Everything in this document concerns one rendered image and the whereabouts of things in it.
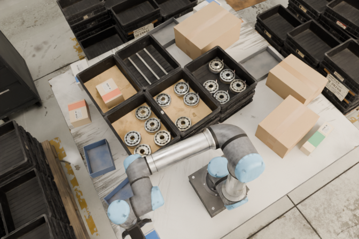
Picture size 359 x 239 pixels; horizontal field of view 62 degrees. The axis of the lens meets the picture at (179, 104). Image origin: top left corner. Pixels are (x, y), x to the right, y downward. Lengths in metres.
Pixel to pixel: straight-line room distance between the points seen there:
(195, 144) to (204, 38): 1.16
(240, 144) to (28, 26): 3.43
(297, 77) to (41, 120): 2.36
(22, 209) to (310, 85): 2.14
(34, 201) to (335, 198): 2.27
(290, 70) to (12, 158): 2.08
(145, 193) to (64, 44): 2.86
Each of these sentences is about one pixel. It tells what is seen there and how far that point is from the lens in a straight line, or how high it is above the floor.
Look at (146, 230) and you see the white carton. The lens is 1.40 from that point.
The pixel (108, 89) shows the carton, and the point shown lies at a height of 0.90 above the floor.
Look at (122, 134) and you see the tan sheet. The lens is 1.91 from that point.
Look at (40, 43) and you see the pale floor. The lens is 3.90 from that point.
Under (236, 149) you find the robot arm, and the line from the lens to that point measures 1.14.
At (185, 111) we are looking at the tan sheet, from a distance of 1.92.
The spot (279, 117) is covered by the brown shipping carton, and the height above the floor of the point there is 0.86.
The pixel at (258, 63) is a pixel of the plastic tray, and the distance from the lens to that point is 2.31.
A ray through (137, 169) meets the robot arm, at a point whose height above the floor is 1.44.
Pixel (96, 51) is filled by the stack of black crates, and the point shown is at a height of 0.27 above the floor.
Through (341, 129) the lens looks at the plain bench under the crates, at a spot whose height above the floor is 0.70.
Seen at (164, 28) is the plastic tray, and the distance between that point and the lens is 2.56.
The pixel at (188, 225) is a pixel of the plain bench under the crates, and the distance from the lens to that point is 1.82.
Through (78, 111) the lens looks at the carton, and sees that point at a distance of 2.15.
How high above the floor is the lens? 2.50
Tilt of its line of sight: 59 degrees down
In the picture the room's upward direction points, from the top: 8 degrees counter-clockwise
